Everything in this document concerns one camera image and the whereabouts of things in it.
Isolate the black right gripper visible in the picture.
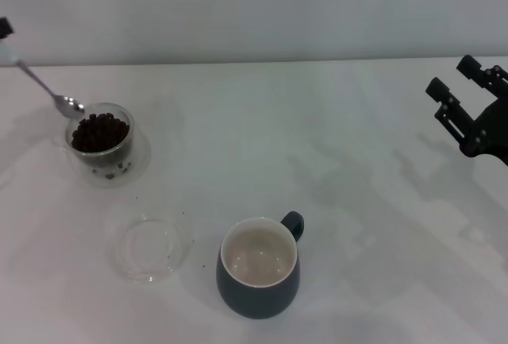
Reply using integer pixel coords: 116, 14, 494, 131
425, 54, 508, 167

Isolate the blue handled metal spoon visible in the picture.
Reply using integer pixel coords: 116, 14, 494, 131
0, 37, 87, 119

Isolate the dark mug with white inside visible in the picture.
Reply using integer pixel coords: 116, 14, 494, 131
216, 211, 306, 320

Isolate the pile of coffee beans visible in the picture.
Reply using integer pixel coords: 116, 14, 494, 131
71, 112, 131, 153

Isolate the clear glass cup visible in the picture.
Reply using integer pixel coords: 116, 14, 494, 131
53, 101, 136, 168

